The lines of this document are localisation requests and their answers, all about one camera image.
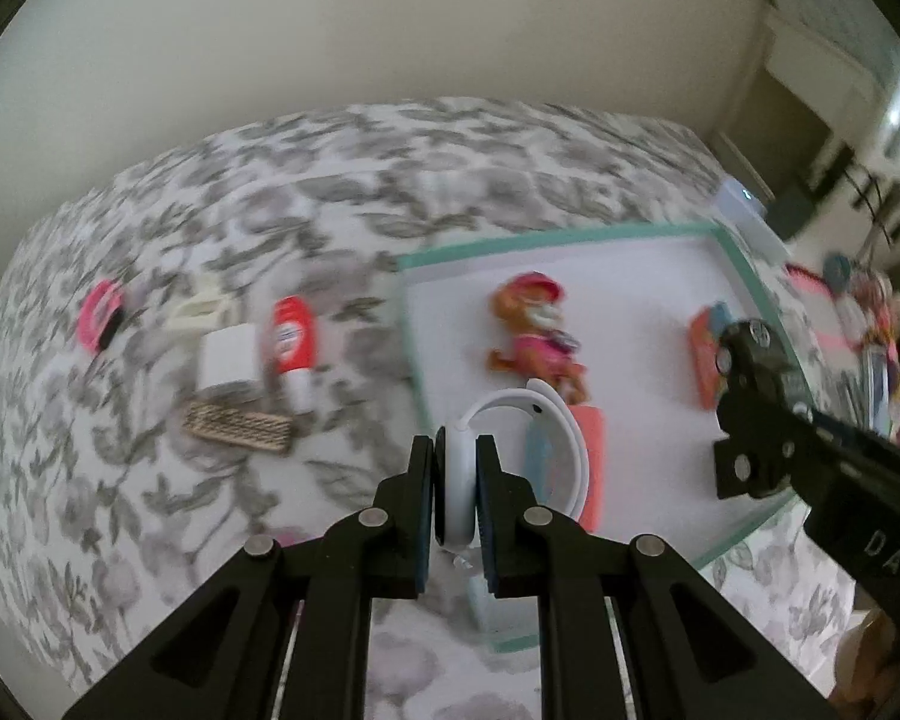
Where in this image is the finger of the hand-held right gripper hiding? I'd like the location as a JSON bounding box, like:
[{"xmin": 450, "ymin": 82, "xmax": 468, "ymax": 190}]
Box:
[{"xmin": 712, "ymin": 390, "xmax": 803, "ymax": 500}]

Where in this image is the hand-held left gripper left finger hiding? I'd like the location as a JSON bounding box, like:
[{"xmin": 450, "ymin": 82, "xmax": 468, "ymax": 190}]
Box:
[{"xmin": 60, "ymin": 435, "xmax": 437, "ymax": 720}]

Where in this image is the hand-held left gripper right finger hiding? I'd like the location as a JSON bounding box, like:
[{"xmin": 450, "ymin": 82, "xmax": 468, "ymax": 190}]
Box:
[{"xmin": 476, "ymin": 435, "xmax": 845, "ymax": 720}]

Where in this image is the white smartwatch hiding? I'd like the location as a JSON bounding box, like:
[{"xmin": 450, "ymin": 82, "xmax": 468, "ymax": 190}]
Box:
[{"xmin": 435, "ymin": 381, "xmax": 593, "ymax": 548}]

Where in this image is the teal shallow cardboard tray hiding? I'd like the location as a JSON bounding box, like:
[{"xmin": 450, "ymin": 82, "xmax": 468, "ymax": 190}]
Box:
[{"xmin": 396, "ymin": 221, "xmax": 811, "ymax": 653}]

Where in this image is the toy dog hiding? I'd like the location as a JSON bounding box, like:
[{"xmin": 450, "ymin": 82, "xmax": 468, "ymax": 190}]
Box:
[{"xmin": 486, "ymin": 271, "xmax": 592, "ymax": 402}]

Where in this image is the red and white tube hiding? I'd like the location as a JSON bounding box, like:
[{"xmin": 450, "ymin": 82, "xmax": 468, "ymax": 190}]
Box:
[{"xmin": 268, "ymin": 296, "xmax": 322, "ymax": 413}]

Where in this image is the white wall charger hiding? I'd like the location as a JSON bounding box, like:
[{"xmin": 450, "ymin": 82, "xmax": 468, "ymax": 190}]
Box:
[{"xmin": 197, "ymin": 322, "xmax": 265, "ymax": 400}]

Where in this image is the pink digital watch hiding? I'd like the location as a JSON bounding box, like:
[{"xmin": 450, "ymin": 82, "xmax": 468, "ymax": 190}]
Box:
[{"xmin": 77, "ymin": 279, "xmax": 127, "ymax": 355}]

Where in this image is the smartphone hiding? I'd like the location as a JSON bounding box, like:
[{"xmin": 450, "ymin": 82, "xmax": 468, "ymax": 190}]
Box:
[{"xmin": 859, "ymin": 345, "xmax": 897, "ymax": 440}]

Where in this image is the pink beaded strip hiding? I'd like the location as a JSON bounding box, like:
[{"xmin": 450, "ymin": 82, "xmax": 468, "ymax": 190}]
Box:
[{"xmin": 784, "ymin": 262, "xmax": 871, "ymax": 353}]

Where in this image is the pile of colourful small toys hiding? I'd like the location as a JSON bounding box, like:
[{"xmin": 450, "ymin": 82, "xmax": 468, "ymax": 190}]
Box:
[{"xmin": 825, "ymin": 247, "xmax": 900, "ymax": 458}]

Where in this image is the black power adapter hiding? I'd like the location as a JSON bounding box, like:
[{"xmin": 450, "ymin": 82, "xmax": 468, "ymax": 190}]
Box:
[{"xmin": 769, "ymin": 184, "xmax": 815, "ymax": 233}]

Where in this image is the grey floral blanket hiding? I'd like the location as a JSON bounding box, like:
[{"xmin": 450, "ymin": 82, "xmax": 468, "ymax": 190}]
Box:
[{"xmin": 0, "ymin": 96, "xmax": 900, "ymax": 720}]

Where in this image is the white side table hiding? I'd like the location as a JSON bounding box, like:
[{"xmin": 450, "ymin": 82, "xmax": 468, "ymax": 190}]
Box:
[{"xmin": 709, "ymin": 7, "xmax": 893, "ymax": 188}]

